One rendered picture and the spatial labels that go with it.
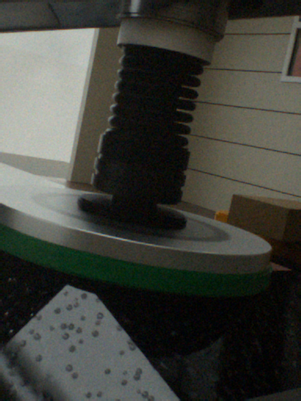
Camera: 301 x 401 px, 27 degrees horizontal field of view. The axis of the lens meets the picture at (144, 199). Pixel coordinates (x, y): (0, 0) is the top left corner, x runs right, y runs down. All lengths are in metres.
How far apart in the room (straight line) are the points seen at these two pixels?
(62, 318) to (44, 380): 0.04
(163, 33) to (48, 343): 0.22
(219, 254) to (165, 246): 0.04
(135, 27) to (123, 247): 0.16
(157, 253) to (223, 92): 8.68
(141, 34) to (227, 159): 8.30
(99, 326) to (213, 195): 8.48
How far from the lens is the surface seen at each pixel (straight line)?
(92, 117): 8.91
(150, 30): 0.43
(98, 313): 0.37
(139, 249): 0.36
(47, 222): 0.38
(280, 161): 8.10
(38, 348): 0.36
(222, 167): 8.78
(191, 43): 0.44
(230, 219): 0.96
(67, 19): 0.52
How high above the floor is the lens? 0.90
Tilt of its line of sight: 6 degrees down
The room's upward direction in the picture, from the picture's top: 12 degrees clockwise
